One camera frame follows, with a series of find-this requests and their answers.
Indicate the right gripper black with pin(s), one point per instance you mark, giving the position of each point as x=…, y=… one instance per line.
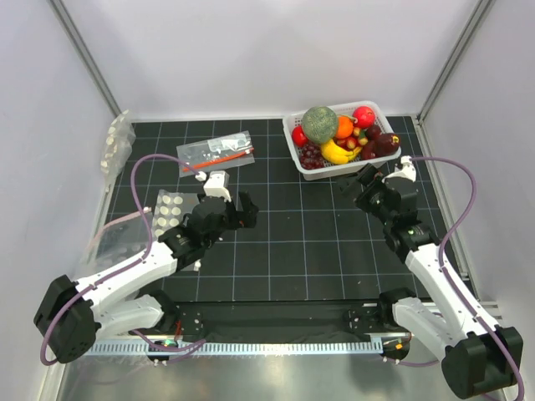
x=348, y=186

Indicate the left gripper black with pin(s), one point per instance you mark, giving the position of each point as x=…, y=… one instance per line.
x=242, y=219

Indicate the clear zip bag red zipper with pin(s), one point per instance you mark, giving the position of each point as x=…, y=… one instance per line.
x=218, y=153

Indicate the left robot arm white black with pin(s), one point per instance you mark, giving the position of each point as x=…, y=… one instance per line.
x=74, y=314

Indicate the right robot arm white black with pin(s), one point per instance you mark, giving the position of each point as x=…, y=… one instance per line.
x=477, y=355

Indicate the red apple top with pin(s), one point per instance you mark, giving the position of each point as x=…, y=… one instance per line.
x=364, y=117

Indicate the bag of white discs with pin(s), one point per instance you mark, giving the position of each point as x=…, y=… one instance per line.
x=170, y=209

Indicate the crumpled clear bag left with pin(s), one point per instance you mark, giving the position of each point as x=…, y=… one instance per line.
x=115, y=242

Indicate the yellow banana bunch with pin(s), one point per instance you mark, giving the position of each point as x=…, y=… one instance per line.
x=337, y=155

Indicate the small strawberries pile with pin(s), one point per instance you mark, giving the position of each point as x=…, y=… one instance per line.
x=357, y=139

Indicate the dark red apple right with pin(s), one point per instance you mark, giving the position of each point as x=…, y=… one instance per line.
x=386, y=144

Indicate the white plastic fruit basket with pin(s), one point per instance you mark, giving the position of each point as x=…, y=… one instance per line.
x=330, y=170

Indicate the dark red plum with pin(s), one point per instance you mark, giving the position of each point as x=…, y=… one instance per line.
x=373, y=132

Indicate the purple grape bunch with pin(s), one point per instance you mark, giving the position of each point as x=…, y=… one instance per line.
x=310, y=157

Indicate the orange fruit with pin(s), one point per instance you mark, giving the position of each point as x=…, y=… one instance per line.
x=345, y=127

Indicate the green netted melon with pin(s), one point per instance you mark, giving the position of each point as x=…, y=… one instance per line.
x=320, y=124

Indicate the black grid cutting mat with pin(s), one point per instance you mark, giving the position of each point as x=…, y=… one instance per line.
x=310, y=242

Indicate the red pepper left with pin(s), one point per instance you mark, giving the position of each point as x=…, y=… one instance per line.
x=299, y=138

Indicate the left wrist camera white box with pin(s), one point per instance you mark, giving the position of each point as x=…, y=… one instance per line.
x=216, y=185

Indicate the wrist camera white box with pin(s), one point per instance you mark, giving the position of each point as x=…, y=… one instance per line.
x=216, y=185
x=405, y=169

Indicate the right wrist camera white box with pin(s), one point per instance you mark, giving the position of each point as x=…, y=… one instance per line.
x=405, y=169

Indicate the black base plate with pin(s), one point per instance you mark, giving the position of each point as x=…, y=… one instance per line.
x=281, y=322

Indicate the clear bag at wall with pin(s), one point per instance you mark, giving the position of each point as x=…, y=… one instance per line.
x=117, y=148

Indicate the white slotted cable duct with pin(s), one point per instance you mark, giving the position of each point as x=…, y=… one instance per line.
x=138, y=347

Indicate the right aluminium frame post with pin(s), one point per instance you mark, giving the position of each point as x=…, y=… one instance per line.
x=473, y=24

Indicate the aluminium frame post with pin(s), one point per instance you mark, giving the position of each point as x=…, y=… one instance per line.
x=80, y=47
x=473, y=24

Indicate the left aluminium frame post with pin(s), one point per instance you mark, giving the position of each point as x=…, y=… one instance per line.
x=80, y=47

